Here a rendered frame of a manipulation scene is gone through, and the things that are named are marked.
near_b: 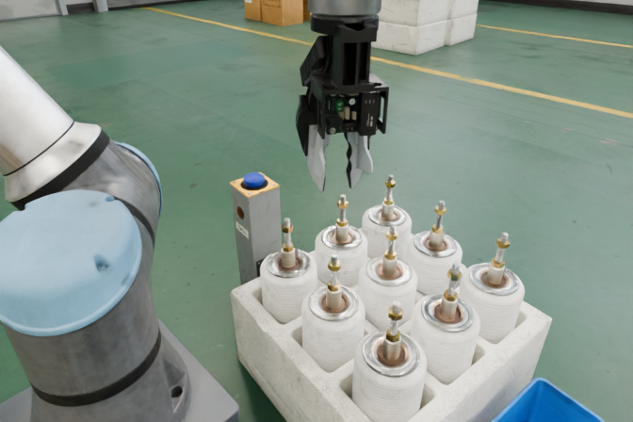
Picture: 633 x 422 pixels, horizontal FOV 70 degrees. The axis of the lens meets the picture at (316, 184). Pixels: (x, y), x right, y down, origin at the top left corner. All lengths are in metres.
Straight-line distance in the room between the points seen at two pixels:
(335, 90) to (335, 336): 0.37
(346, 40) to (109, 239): 0.27
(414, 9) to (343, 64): 2.77
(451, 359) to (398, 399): 0.11
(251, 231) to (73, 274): 0.54
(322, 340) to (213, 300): 0.45
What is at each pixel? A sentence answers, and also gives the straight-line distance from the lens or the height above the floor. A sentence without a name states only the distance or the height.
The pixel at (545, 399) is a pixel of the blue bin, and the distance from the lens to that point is 0.88.
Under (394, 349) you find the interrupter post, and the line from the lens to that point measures 0.63.
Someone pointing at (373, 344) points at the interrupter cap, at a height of 0.25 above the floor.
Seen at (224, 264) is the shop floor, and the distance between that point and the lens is 1.19.
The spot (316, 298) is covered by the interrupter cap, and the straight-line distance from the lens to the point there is 0.71.
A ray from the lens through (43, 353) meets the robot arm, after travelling 0.44.
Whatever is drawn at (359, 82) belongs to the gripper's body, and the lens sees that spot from 0.48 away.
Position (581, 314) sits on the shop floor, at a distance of 1.20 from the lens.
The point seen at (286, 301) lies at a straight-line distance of 0.77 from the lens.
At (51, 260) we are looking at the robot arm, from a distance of 0.40.
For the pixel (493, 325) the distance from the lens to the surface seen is 0.80.
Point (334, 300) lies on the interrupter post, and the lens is 0.69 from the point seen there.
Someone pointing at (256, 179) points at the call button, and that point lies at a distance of 0.86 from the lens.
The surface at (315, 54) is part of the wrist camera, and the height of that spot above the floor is 0.62.
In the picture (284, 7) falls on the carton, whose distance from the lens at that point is 4.25.
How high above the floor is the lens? 0.74
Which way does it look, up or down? 29 degrees down
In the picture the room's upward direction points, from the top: straight up
